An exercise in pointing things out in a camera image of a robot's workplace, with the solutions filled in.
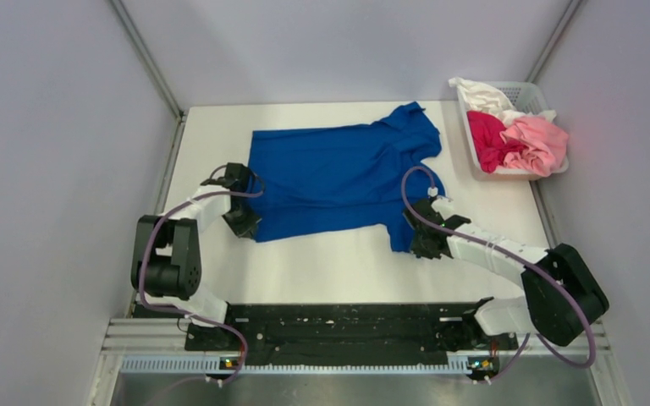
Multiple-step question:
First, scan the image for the white t-shirt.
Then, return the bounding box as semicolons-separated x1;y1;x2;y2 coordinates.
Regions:
448;77;557;127

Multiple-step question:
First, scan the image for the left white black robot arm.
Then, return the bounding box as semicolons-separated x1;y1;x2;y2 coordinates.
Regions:
131;182;265;357

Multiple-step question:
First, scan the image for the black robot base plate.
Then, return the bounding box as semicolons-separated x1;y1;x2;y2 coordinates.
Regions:
179;302;528;368

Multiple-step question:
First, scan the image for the aluminium frame rail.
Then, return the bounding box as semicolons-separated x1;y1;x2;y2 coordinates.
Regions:
100;316;609;376

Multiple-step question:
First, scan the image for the magenta t-shirt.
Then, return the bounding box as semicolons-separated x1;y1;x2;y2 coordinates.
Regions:
466;111;526;173

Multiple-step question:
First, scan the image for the blue panda print t-shirt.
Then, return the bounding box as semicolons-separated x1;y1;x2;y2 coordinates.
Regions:
247;102;443;252

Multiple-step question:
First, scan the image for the white plastic laundry basket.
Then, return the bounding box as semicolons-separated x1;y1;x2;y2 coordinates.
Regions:
449;77;570;180

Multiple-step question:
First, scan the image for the light pink t-shirt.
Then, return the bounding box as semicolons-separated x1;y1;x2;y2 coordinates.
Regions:
501;117;570;177

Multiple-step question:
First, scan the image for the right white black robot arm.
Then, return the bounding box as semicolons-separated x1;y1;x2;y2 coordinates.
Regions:
403;196;610;348

